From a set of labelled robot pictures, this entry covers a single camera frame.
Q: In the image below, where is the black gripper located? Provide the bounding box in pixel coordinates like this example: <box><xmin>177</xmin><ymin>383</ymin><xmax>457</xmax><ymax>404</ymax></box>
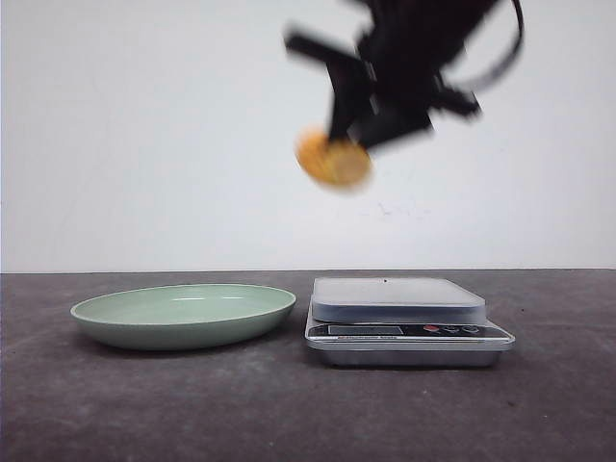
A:
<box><xmin>284</xmin><ymin>1</ymin><xmax>484</xmax><ymax>151</ymax></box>

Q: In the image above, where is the silver digital kitchen scale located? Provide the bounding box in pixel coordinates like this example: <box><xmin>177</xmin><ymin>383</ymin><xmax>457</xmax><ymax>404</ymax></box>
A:
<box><xmin>304</xmin><ymin>276</ymin><xmax>516</xmax><ymax>368</ymax></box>

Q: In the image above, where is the green shallow plate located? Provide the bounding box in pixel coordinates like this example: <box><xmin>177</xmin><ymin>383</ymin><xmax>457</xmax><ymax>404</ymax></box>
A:
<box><xmin>70</xmin><ymin>283</ymin><xmax>296</xmax><ymax>351</ymax></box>

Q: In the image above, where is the black cable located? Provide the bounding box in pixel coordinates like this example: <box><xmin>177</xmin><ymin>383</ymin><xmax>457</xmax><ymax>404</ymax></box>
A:
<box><xmin>445</xmin><ymin>0</ymin><xmax>526</xmax><ymax>92</ymax></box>

